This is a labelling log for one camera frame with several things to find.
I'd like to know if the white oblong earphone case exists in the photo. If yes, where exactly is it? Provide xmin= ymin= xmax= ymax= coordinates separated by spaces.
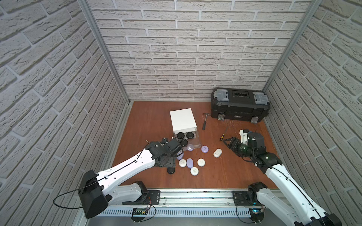
xmin=213 ymin=148 xmax=222 ymax=158

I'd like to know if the white round earphone case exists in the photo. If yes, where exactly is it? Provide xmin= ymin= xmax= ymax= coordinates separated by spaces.
xmin=190 ymin=167 xmax=199 ymax=176
xmin=197 ymin=158 xmax=206 ymax=167
xmin=179 ymin=159 xmax=187 ymax=168

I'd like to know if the white drawer cabinet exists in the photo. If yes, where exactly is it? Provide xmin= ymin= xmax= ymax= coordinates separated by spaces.
xmin=170 ymin=108 xmax=197 ymax=135

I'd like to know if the black oblong earphone case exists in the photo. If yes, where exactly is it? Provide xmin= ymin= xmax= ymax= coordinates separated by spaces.
xmin=180 ymin=139 xmax=188 ymax=147

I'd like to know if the clear acrylic drawer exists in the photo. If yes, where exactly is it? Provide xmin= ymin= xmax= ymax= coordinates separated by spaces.
xmin=176 ymin=131 xmax=201 ymax=151

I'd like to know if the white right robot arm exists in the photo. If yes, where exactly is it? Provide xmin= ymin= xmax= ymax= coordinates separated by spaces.
xmin=221 ymin=130 xmax=342 ymax=226

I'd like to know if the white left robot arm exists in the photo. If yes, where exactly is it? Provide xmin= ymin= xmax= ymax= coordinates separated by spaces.
xmin=78 ymin=138 xmax=183 ymax=219

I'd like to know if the steel claw hammer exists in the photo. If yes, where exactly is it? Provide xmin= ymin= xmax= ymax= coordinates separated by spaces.
xmin=202 ymin=113 xmax=211 ymax=130

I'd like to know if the black plastic toolbox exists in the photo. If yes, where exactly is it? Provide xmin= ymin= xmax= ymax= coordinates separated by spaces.
xmin=211 ymin=88 xmax=270 ymax=124

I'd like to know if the left controller board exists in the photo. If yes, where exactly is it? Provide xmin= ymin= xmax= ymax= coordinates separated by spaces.
xmin=131 ymin=207 xmax=150 ymax=223

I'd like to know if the controller board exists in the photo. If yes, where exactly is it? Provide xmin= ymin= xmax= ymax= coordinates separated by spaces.
xmin=131 ymin=207 xmax=150 ymax=223
xmin=249 ymin=208 xmax=265 ymax=223

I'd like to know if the right controller board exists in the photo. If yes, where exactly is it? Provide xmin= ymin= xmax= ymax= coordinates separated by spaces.
xmin=249 ymin=208 xmax=265 ymax=223

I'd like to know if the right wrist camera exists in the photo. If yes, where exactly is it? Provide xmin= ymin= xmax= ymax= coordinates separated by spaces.
xmin=239 ymin=129 xmax=250 ymax=145

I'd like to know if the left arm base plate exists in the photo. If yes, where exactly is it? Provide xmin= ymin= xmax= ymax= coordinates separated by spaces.
xmin=122 ymin=190 xmax=161 ymax=206

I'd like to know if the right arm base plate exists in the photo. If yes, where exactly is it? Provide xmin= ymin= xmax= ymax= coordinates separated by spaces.
xmin=232 ymin=190 xmax=262 ymax=206

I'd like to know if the aluminium frame rail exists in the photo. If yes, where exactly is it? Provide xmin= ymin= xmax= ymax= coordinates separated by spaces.
xmin=81 ymin=187 xmax=312 ymax=210

